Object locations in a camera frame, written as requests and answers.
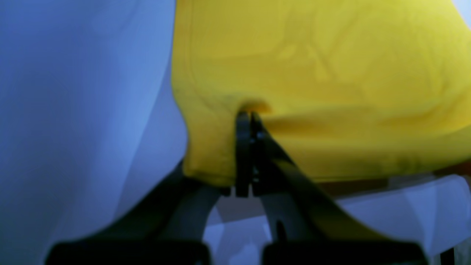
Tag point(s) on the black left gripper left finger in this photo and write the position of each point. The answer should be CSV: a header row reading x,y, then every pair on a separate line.
x,y
176,209

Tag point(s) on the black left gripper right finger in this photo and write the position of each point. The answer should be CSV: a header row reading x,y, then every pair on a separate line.
x,y
325,220

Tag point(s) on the orange T-shirt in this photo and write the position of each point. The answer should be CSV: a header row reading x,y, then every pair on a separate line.
x,y
350,89

